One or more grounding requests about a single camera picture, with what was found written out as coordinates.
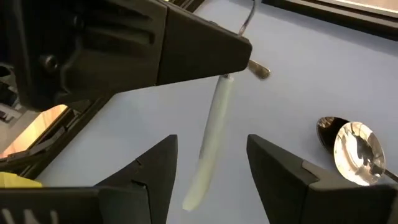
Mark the yellow plastic container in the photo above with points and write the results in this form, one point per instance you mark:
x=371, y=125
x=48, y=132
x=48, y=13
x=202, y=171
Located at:
x=18, y=182

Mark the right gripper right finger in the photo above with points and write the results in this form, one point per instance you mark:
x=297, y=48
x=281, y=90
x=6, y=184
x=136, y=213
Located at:
x=326, y=205

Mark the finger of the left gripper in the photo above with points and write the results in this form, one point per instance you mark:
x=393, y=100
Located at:
x=186, y=46

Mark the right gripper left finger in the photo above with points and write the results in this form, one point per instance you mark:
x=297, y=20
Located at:
x=93, y=205

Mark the blue table mat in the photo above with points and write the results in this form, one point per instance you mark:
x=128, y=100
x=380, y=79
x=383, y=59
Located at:
x=295, y=93

